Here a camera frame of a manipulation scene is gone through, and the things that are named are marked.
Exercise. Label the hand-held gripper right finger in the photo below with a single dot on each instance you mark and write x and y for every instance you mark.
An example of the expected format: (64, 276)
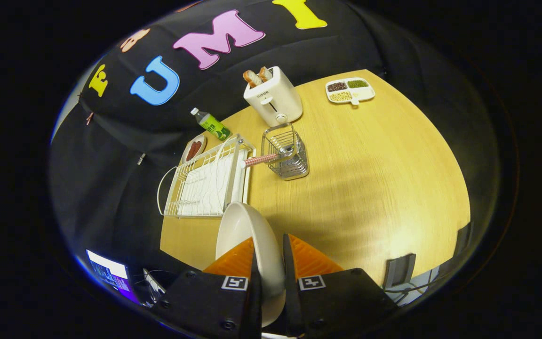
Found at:
(337, 301)

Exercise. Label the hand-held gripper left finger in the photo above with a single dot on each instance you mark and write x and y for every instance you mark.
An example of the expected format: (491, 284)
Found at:
(205, 306)

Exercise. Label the large white plate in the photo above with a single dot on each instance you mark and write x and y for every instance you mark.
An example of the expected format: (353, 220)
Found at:
(247, 226)

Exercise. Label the small pink plate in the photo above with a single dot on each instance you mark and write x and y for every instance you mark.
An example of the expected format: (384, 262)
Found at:
(200, 140)

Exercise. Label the computer monitor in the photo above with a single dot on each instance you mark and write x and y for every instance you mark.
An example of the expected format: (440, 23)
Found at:
(108, 273)

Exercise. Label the red sausage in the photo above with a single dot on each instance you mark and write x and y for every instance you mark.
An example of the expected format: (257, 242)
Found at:
(190, 151)
(196, 148)

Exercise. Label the black backdrop cloth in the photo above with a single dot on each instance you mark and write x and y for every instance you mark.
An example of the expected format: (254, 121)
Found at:
(111, 165)

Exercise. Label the green label drink bottle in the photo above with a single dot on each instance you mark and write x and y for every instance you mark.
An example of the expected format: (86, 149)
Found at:
(214, 126)

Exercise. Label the white divided bean tray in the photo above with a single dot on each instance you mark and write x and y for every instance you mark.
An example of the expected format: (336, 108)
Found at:
(365, 93)

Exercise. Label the white toaster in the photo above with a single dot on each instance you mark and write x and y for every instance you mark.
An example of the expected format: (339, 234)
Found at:
(275, 99)

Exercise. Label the toasted bread slice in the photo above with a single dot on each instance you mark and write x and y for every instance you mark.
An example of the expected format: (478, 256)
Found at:
(252, 77)
(265, 73)

